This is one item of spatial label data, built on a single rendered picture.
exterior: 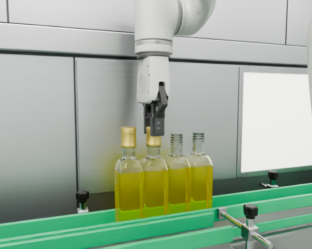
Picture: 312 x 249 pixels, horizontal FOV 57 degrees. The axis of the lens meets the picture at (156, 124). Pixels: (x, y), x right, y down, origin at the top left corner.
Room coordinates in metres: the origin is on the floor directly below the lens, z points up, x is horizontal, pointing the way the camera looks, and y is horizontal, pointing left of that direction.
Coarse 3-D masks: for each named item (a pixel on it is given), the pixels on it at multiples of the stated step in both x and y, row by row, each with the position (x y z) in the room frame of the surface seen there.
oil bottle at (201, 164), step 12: (192, 156) 0.67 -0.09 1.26; (204, 156) 0.67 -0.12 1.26; (192, 168) 0.66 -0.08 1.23; (204, 168) 0.67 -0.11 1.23; (192, 180) 0.66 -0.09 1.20; (204, 180) 0.67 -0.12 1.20; (192, 192) 0.66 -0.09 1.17; (204, 192) 0.67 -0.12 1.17; (192, 204) 0.66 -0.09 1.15; (204, 204) 0.67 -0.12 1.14
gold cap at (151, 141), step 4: (148, 128) 0.64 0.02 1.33; (148, 132) 0.64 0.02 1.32; (148, 136) 0.64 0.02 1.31; (152, 136) 0.63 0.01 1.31; (156, 136) 0.63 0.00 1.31; (160, 136) 0.64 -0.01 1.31; (148, 140) 0.64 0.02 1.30; (152, 140) 0.63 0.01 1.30; (156, 140) 0.63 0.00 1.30; (160, 140) 0.64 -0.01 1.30; (148, 144) 0.64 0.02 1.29; (152, 144) 0.63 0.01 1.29; (156, 144) 0.63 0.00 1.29; (160, 144) 0.64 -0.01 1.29
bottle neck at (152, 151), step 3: (147, 147) 0.64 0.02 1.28; (150, 147) 0.64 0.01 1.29; (153, 147) 0.63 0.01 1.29; (156, 147) 0.64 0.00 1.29; (159, 147) 0.64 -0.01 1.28; (150, 150) 0.64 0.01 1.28; (153, 150) 0.63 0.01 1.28; (156, 150) 0.64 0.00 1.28; (159, 150) 0.64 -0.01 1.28; (150, 153) 0.64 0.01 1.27; (153, 153) 0.63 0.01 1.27; (156, 153) 0.64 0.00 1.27; (159, 153) 0.64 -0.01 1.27; (150, 156) 0.64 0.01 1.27; (153, 156) 0.63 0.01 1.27; (156, 156) 0.64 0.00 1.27; (159, 156) 0.64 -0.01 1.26
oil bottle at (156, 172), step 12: (144, 168) 0.62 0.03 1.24; (156, 168) 0.62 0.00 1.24; (144, 180) 0.62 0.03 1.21; (156, 180) 0.62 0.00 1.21; (168, 180) 0.63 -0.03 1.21; (144, 192) 0.62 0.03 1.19; (156, 192) 0.62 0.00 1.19; (168, 192) 0.64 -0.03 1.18; (144, 204) 0.62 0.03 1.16; (156, 204) 0.62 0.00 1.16; (144, 216) 0.62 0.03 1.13
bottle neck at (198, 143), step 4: (196, 132) 0.70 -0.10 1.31; (200, 132) 0.70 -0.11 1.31; (196, 136) 0.68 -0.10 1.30; (200, 136) 0.68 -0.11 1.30; (204, 136) 0.69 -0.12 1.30; (196, 140) 0.68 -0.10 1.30; (200, 140) 0.68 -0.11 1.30; (196, 144) 0.68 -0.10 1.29; (200, 144) 0.68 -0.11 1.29; (196, 148) 0.68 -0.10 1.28; (200, 148) 0.68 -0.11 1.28; (192, 152) 0.69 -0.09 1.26; (196, 152) 0.68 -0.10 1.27; (200, 152) 0.68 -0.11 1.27
